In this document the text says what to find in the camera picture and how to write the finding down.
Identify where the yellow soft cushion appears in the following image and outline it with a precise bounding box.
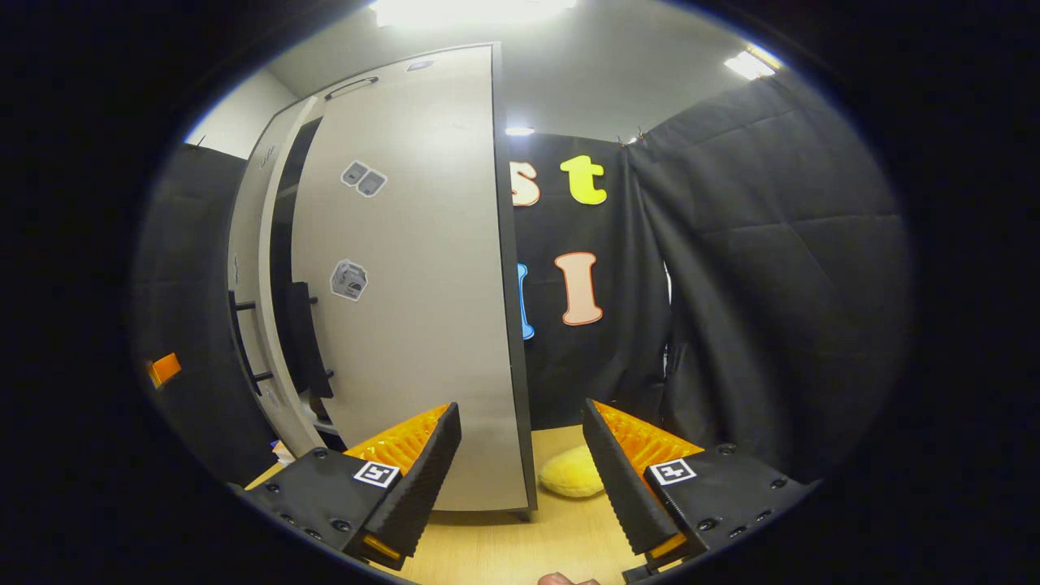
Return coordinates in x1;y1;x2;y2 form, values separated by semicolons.
538;444;606;498

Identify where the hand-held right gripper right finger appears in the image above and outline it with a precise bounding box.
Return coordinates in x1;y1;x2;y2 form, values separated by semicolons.
582;398;817;582

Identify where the white shoe cabinet door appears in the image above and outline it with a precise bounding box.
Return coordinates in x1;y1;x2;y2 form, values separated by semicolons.
227;96;326;460
284;97;531;513

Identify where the ceiling light panel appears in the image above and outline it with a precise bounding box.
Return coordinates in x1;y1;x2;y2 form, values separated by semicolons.
725;45;785;80
370;0;578;29

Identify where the white grey shoe cabinet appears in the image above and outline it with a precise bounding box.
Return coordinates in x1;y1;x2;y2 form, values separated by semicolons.
227;42;539;521

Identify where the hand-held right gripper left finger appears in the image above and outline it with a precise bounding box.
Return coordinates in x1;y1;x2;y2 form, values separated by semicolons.
236;401;462;571

